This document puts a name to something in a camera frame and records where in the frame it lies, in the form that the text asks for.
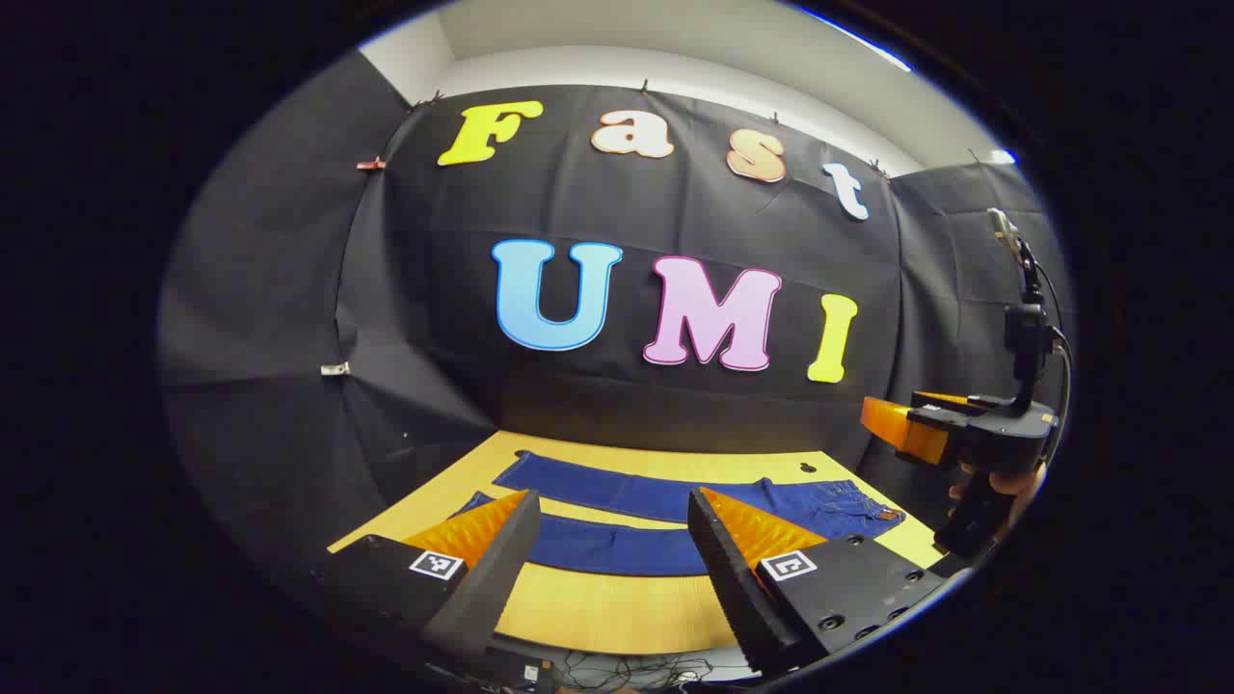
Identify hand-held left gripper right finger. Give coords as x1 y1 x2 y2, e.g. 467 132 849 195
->
686 486 952 676

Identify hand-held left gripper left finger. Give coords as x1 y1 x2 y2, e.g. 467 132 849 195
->
313 489 543 661

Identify blue jeans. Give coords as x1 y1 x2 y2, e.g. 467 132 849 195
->
453 450 907 577

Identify black backdrop cloth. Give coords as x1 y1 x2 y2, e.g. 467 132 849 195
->
159 48 1076 579

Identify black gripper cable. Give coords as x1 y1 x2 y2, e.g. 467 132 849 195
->
1032 260 1073 454

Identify tangled black cables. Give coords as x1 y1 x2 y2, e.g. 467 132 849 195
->
557 648 719 687

